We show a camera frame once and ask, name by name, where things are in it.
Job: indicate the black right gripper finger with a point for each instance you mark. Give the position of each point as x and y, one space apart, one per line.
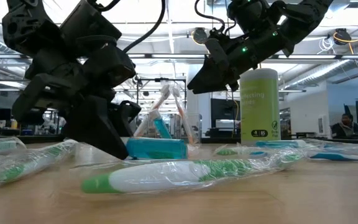
208 81

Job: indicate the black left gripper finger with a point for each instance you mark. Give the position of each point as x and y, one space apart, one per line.
95 124
127 116

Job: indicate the green toothbrush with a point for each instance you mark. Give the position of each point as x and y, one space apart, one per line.
154 179
5 145
227 152
36 161

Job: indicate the blue toothbrush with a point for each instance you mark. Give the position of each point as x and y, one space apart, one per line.
334 156
275 143

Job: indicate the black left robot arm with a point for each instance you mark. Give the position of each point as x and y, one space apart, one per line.
26 28

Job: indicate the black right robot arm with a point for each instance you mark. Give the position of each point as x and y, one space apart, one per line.
306 15

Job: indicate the orange toothbrush in plastic wrap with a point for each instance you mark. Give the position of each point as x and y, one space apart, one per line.
182 115
163 93

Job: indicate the clear plastic cup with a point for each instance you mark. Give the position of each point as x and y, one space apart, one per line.
197 127

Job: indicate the translucent blue plastic box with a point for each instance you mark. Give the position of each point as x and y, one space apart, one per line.
172 147

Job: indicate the green disinfecting wipes canister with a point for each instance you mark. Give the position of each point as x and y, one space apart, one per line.
259 118

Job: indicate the person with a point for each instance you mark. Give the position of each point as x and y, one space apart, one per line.
346 127

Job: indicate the black table frame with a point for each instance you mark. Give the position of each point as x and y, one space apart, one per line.
42 138

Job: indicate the white wall box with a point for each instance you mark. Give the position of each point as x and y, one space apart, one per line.
323 124

